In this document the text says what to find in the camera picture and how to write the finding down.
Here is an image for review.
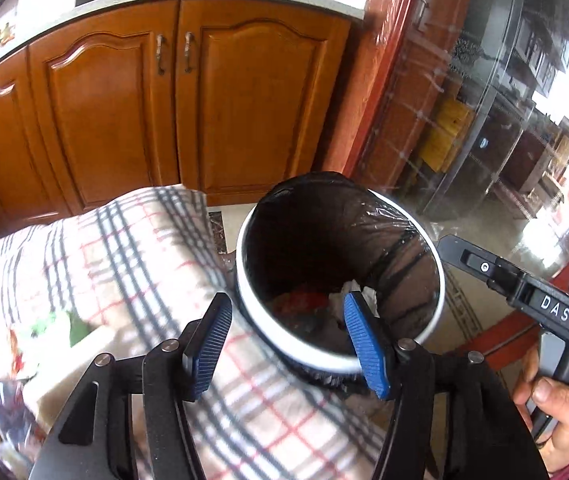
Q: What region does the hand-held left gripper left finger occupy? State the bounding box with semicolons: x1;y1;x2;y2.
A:
29;291;234;480

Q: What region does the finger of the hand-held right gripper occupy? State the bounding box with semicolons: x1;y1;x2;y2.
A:
438;234;531;307

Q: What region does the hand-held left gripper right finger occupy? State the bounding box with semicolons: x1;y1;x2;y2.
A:
343;290;550;480

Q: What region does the white trash bin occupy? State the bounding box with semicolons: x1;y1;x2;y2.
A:
234;172;447;397

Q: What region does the person's right hand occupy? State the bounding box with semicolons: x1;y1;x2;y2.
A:
513;347;569;473

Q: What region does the white crumpled tissue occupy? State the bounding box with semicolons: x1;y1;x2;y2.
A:
328;280;380;313

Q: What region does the red crumpled wrapper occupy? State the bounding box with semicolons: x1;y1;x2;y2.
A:
269;285;332;326

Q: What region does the plaid cloth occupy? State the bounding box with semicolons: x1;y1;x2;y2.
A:
0;185;390;480

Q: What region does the black bin liner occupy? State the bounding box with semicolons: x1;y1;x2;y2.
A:
237;172;442;396

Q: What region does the yellow sack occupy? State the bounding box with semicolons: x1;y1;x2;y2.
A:
421;97;475;173

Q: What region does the red-framed glass sliding door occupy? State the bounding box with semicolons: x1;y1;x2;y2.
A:
324;0;569;371

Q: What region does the orange red wrapper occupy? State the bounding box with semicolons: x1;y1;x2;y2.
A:
8;327;28;383

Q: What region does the dark crumpled packet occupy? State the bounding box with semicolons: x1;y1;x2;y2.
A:
0;380;48;461

